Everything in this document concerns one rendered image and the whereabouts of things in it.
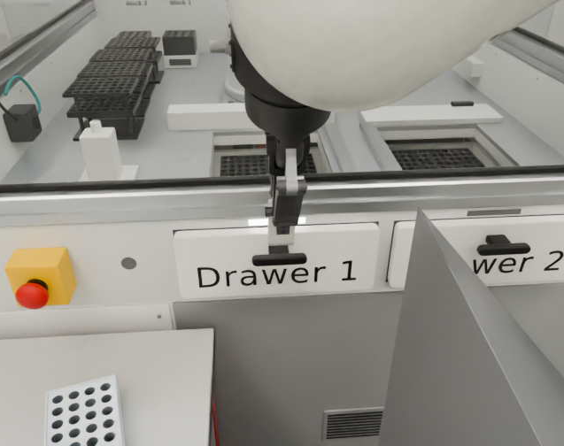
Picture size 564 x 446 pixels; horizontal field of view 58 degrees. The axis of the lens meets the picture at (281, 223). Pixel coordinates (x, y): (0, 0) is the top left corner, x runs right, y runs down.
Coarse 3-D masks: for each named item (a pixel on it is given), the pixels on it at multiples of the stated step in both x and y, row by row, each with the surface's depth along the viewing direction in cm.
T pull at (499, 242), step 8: (488, 240) 73; (496, 240) 72; (504, 240) 72; (480, 248) 71; (488, 248) 71; (496, 248) 71; (504, 248) 71; (512, 248) 71; (520, 248) 71; (528, 248) 71
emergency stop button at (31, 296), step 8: (24, 288) 66; (32, 288) 66; (40, 288) 67; (16, 296) 67; (24, 296) 66; (32, 296) 66; (40, 296) 67; (48, 296) 68; (24, 304) 67; (32, 304) 67; (40, 304) 67
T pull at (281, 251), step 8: (272, 248) 71; (280, 248) 71; (288, 248) 71; (256, 256) 69; (264, 256) 69; (272, 256) 69; (280, 256) 69; (288, 256) 69; (296, 256) 69; (304, 256) 69; (256, 264) 69; (264, 264) 69; (272, 264) 69; (280, 264) 69; (288, 264) 69; (296, 264) 69
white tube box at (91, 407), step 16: (80, 384) 65; (96, 384) 65; (112, 384) 65; (48, 400) 63; (64, 400) 63; (80, 400) 63; (96, 400) 63; (112, 400) 63; (48, 416) 61; (64, 416) 61; (80, 416) 61; (96, 416) 61; (112, 416) 61; (48, 432) 59; (64, 432) 59; (80, 432) 60; (96, 432) 59; (112, 432) 59
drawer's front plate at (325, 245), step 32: (352, 224) 73; (192, 256) 72; (224, 256) 72; (320, 256) 73; (352, 256) 74; (192, 288) 75; (224, 288) 75; (256, 288) 76; (288, 288) 76; (320, 288) 77; (352, 288) 77
